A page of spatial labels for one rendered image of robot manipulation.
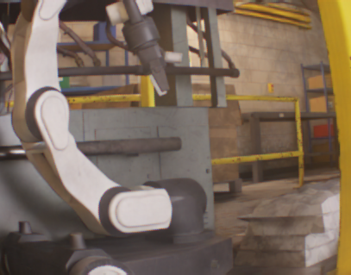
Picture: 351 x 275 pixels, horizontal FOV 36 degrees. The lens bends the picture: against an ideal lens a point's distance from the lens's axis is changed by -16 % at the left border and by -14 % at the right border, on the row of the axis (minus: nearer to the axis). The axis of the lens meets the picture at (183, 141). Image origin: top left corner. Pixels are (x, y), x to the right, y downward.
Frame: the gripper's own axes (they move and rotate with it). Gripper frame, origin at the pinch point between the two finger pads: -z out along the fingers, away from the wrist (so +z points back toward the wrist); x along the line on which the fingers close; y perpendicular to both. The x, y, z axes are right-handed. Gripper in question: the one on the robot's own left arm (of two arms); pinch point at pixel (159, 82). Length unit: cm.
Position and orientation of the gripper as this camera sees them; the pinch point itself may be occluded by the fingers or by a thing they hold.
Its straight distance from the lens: 155.1
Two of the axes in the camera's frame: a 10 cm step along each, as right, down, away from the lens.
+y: 9.2, -3.8, 0.9
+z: -3.8, -9.3, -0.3
